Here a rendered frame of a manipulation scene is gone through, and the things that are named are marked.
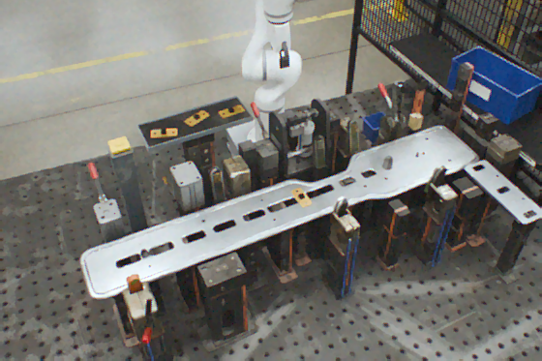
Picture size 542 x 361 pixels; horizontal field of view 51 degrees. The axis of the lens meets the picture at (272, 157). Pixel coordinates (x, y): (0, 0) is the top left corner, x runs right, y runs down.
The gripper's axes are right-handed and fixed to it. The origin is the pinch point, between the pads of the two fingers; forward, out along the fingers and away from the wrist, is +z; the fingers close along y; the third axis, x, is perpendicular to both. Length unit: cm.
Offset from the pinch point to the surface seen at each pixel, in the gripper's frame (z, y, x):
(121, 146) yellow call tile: 20, 4, -55
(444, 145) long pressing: 44, 19, 55
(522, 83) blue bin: 39, 3, 94
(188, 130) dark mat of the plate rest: 22.2, 1.9, -32.8
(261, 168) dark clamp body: 36.7, 14.0, -11.8
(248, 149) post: 28.7, 10.6, -15.1
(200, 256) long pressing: 31, 44, -38
